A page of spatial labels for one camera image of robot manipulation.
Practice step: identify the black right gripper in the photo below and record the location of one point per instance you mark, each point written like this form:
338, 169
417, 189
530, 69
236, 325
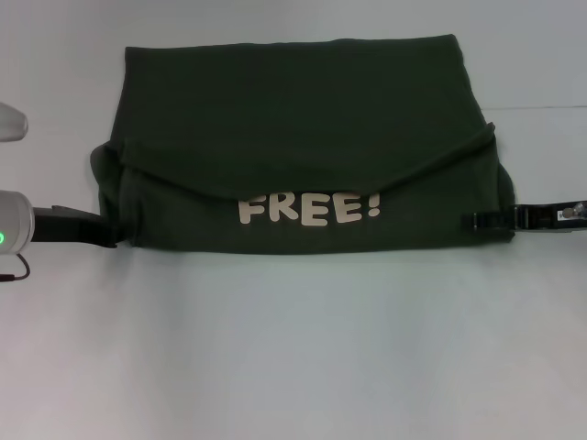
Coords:
539, 218

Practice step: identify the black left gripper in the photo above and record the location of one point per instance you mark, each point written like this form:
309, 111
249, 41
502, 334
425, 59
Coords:
64, 227

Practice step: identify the dark green shirt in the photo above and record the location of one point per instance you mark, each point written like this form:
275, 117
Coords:
298, 137

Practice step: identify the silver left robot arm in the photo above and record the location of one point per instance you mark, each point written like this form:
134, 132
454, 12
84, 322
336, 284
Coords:
16, 220

